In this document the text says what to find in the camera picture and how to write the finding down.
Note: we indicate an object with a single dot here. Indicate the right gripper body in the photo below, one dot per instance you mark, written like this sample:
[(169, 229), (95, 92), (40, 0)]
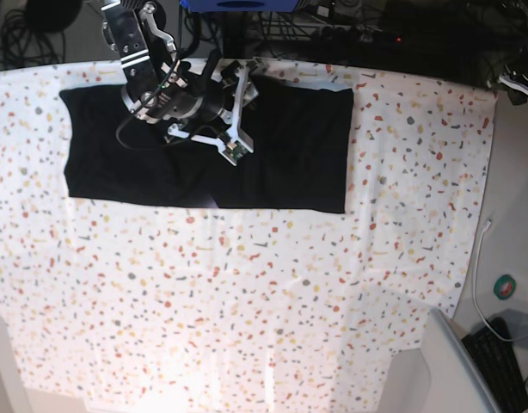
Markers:
[(188, 97)]

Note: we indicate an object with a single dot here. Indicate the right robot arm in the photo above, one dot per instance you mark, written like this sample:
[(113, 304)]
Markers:
[(159, 82)]

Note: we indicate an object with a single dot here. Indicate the grey laptop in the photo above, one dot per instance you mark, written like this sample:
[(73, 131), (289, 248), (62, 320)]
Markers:
[(456, 383)]

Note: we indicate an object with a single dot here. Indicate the black keyboard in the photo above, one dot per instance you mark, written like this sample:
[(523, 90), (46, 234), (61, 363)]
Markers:
[(497, 363)]

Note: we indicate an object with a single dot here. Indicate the green tape roll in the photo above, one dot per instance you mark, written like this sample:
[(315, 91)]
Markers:
[(504, 287)]

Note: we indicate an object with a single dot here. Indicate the black t-shirt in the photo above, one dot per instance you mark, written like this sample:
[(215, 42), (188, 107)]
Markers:
[(301, 139)]

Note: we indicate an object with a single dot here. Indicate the blue device top edge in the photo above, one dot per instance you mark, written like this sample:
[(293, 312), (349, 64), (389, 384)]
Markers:
[(204, 6)]

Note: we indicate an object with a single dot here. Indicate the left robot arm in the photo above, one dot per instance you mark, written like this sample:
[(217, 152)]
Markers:
[(508, 65)]

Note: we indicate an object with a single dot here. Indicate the terrazzo pattern tablecloth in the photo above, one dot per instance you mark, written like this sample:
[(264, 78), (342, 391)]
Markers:
[(129, 307)]

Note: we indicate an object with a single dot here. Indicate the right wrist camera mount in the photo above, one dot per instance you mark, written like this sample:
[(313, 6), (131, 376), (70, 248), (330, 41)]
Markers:
[(231, 142)]

